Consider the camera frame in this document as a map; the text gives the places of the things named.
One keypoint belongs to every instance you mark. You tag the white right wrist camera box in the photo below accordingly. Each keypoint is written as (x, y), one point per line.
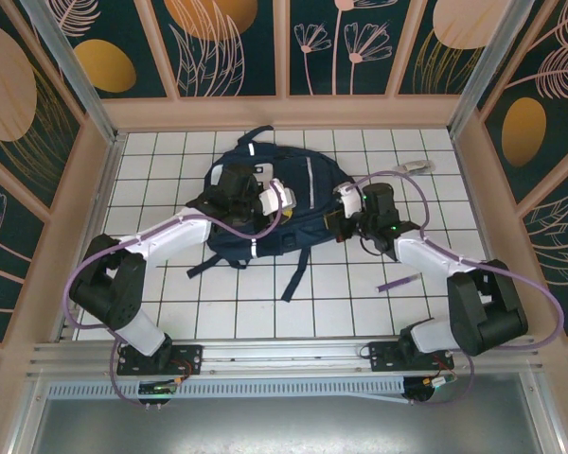
(350, 201)

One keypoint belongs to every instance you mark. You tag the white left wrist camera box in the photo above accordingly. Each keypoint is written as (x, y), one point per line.
(277, 198)

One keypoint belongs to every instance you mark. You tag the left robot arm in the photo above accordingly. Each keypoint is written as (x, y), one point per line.
(170, 236)

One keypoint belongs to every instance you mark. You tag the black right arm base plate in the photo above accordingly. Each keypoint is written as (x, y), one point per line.
(383, 354)

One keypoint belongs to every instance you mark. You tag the purple pen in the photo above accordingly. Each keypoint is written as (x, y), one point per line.
(397, 284)

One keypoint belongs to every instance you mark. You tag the navy blue backpack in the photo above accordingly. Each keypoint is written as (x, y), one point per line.
(312, 208)

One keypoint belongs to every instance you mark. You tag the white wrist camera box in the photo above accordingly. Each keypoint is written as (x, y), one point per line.
(277, 198)
(350, 201)

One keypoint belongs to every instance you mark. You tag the aluminium frame post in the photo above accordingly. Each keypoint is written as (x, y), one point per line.
(485, 71)
(78, 71)

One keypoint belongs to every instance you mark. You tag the aluminium mounting rail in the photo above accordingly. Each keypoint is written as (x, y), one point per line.
(289, 359)

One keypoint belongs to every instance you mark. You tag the small green circuit board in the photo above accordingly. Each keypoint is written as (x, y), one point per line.
(438, 380)
(156, 389)

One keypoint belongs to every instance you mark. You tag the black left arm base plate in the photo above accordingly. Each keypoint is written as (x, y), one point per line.
(189, 354)

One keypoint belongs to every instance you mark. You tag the grey metal sheet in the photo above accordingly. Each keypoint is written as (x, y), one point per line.
(289, 425)

